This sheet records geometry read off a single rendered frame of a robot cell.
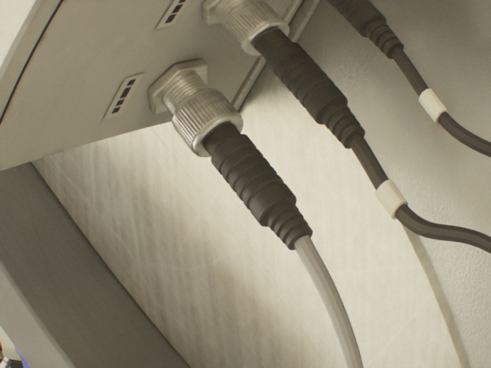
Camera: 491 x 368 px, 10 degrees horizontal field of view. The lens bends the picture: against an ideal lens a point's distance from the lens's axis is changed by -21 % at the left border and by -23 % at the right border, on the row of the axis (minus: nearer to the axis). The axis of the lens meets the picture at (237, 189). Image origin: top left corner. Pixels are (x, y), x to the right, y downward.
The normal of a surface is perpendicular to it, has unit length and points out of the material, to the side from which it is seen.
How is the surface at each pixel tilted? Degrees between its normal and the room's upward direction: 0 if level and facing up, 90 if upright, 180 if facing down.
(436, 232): 74
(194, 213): 90
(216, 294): 90
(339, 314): 70
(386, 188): 53
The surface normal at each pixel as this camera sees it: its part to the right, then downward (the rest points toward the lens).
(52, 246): 0.34, -0.74
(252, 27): -0.40, -0.25
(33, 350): -0.74, 0.17
